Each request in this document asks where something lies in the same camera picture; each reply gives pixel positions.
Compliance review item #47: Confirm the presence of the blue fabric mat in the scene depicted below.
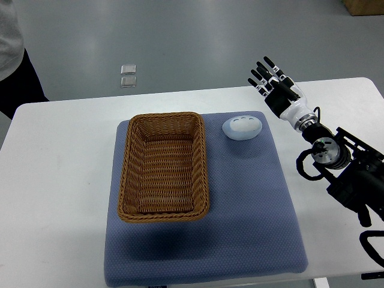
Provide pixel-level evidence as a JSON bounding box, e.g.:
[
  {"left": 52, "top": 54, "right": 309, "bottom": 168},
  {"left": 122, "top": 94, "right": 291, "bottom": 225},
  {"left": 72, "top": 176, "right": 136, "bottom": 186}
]
[{"left": 103, "top": 111, "right": 309, "bottom": 287}]

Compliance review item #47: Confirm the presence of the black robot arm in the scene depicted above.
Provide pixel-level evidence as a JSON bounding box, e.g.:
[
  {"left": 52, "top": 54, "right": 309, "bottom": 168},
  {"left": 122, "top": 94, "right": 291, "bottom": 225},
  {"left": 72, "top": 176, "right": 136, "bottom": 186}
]
[{"left": 248, "top": 56, "right": 383, "bottom": 266}]

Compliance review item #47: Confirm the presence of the upper metal floor plate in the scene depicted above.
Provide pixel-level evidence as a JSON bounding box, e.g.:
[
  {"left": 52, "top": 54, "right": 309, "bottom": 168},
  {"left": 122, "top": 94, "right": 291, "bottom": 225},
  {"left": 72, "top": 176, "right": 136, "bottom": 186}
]
[{"left": 121, "top": 64, "right": 136, "bottom": 75}]

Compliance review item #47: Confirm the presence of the black cable loop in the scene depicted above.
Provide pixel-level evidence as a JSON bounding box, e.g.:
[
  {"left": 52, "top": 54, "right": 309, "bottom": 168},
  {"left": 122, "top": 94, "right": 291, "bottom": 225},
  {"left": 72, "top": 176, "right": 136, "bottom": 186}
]
[{"left": 295, "top": 149, "right": 326, "bottom": 181}]

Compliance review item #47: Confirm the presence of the metal floor plate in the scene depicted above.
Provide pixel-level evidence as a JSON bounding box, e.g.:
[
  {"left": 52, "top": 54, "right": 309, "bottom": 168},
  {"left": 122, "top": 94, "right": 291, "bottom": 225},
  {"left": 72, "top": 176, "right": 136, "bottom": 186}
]
[
  {"left": 121, "top": 76, "right": 137, "bottom": 88},
  {"left": 121, "top": 64, "right": 136, "bottom": 75}
]

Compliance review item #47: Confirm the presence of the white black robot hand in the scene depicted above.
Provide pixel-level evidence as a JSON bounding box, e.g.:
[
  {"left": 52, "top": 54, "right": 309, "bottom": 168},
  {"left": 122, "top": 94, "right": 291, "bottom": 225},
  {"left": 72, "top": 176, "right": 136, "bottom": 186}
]
[{"left": 247, "top": 56, "right": 309, "bottom": 128}]

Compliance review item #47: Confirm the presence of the brown wicker basket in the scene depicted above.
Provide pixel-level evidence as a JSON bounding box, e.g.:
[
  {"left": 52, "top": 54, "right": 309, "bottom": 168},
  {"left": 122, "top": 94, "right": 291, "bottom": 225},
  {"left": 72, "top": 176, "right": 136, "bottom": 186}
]
[{"left": 117, "top": 112, "right": 210, "bottom": 224}]

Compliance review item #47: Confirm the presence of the person in grey shirt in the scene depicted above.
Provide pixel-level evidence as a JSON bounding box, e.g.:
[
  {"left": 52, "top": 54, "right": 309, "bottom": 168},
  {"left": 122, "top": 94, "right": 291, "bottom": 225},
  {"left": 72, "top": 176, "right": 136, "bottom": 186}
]
[{"left": 1, "top": 1, "right": 48, "bottom": 119}]

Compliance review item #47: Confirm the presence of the lower metal floor plate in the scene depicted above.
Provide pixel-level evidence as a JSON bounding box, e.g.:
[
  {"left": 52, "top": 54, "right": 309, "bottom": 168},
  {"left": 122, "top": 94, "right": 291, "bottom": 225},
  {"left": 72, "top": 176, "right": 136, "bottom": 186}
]
[{"left": 121, "top": 76, "right": 137, "bottom": 88}]

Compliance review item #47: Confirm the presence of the cardboard box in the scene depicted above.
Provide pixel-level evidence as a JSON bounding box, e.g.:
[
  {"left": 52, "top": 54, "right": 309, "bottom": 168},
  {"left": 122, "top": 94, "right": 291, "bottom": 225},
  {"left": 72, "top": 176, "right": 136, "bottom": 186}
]
[{"left": 343, "top": 0, "right": 383, "bottom": 16}]

